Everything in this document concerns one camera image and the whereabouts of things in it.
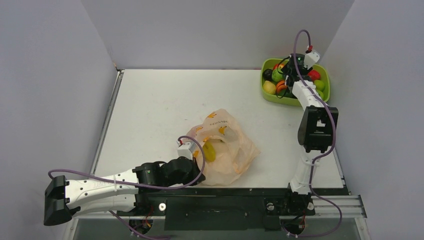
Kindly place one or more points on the red apple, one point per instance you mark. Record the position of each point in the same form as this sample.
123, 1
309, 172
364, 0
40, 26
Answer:
278, 66

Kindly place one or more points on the yellow lemon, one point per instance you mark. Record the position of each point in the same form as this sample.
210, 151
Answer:
269, 87

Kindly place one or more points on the aluminium table rail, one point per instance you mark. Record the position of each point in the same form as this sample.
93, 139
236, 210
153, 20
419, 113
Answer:
71, 226

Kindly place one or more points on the green guava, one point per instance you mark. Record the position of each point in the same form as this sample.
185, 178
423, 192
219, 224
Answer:
278, 75

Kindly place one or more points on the orange fruit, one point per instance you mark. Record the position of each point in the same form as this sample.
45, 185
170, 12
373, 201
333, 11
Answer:
281, 87

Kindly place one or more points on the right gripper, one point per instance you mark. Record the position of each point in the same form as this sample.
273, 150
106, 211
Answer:
293, 72

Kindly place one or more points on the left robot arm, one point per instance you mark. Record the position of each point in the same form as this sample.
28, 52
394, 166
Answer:
65, 198

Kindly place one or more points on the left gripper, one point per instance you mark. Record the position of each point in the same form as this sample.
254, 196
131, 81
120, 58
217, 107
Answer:
194, 173

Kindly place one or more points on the translucent orange plastic bag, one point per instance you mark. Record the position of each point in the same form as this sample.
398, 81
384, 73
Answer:
235, 151

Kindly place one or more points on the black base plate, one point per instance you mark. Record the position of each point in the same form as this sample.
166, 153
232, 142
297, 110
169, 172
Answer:
224, 209

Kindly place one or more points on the green plastic fruit tray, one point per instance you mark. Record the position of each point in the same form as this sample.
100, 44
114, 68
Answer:
271, 62

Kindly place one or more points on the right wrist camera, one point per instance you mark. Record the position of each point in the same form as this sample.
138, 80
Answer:
310, 59

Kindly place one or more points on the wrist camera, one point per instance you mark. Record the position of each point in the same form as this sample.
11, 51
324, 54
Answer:
187, 150
310, 59

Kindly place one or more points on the green apple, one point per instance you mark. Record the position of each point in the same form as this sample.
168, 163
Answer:
320, 85

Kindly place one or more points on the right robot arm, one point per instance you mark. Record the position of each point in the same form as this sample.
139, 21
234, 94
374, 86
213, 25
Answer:
316, 132

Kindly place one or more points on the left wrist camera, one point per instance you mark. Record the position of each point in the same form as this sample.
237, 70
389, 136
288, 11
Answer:
187, 150

